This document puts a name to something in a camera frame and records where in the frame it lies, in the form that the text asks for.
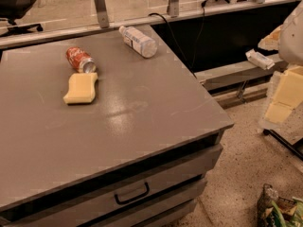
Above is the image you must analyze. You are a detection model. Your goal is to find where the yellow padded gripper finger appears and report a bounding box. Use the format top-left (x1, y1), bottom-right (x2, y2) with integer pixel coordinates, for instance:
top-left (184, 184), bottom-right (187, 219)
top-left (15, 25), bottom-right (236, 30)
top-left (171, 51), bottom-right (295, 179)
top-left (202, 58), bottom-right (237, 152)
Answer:
top-left (264, 66), bottom-right (303, 124)

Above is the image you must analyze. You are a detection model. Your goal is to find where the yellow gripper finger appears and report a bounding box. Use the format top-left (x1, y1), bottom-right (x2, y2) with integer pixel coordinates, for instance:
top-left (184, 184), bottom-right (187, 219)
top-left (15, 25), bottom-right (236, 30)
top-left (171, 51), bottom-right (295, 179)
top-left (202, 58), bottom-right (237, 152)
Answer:
top-left (258, 26), bottom-right (281, 51)

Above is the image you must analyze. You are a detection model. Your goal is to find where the clear plastic water bottle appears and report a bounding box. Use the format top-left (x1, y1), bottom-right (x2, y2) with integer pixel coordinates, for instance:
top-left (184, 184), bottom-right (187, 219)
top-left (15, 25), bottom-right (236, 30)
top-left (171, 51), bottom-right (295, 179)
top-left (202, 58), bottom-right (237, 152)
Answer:
top-left (119, 26), bottom-right (157, 59)

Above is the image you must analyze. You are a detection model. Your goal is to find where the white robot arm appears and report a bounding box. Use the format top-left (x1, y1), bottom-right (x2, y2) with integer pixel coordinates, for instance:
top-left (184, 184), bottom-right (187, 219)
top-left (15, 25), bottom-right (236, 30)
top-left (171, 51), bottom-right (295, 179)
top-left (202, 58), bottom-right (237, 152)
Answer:
top-left (258, 1), bottom-right (303, 129)

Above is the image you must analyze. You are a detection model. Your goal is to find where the red coke can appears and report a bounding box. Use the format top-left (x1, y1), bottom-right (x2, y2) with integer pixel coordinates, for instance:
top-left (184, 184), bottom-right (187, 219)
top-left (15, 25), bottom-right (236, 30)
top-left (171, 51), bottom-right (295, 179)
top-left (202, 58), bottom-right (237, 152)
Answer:
top-left (65, 46), bottom-right (97, 73)

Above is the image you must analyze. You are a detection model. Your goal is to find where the white packet on ledge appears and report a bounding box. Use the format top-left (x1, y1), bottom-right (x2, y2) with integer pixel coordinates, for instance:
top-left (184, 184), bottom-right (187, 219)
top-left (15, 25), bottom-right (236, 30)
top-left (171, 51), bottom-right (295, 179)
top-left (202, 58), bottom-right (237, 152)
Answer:
top-left (245, 49), bottom-right (275, 70)

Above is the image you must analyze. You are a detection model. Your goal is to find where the green snack bag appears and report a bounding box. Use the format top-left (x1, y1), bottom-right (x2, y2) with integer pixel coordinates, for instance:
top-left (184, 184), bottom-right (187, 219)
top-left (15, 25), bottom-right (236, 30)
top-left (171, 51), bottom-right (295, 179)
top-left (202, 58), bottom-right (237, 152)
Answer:
top-left (257, 183), bottom-right (303, 227)

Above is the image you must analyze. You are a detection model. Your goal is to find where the yellow sponge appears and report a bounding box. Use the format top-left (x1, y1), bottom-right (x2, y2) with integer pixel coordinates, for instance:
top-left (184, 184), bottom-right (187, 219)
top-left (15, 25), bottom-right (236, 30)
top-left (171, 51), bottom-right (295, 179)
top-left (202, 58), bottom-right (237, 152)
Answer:
top-left (63, 73), bottom-right (98, 104)

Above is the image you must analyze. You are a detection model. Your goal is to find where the black office chair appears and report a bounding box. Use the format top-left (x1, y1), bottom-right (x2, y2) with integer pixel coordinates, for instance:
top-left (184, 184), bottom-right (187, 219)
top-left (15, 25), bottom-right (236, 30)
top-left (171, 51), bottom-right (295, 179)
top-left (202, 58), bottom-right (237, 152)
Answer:
top-left (0, 0), bottom-right (44, 37)

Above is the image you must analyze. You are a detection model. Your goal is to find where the black cable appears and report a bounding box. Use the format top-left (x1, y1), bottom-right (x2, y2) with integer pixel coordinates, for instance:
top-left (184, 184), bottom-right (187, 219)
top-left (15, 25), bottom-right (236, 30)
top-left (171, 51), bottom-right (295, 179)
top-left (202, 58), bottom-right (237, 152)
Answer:
top-left (148, 0), bottom-right (206, 79)

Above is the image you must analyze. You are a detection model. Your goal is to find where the grey metal post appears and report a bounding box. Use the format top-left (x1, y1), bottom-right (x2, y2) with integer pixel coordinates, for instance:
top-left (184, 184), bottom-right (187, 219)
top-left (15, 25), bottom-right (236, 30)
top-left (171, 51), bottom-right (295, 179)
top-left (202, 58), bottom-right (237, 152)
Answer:
top-left (167, 0), bottom-right (179, 17)

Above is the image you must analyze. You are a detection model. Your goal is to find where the grey drawer with black handle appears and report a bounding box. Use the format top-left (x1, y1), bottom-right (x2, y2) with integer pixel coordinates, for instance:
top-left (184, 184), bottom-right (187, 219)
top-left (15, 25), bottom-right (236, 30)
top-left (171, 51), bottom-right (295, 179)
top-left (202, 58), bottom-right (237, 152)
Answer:
top-left (1, 145), bottom-right (223, 227)

